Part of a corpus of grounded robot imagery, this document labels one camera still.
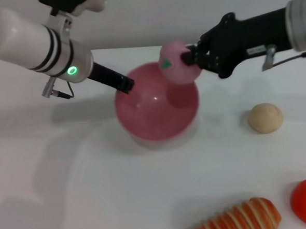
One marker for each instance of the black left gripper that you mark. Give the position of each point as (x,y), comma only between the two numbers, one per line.
(105,76)

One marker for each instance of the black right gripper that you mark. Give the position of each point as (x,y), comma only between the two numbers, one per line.
(237,42)

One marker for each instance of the pink toy peach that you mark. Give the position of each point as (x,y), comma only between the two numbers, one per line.
(176,63)

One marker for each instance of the pink bowl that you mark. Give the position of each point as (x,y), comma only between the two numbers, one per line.
(153,114)

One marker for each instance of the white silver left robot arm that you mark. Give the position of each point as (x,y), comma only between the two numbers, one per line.
(21,39)

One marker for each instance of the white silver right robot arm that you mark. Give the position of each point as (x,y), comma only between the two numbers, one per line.
(302,25)

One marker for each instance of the beige toy bun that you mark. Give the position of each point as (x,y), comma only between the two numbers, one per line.
(265,119)

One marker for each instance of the orange white striped toy bread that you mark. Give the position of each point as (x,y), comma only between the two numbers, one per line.
(239,215)

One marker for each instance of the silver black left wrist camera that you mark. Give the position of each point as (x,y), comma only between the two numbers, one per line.
(65,1)

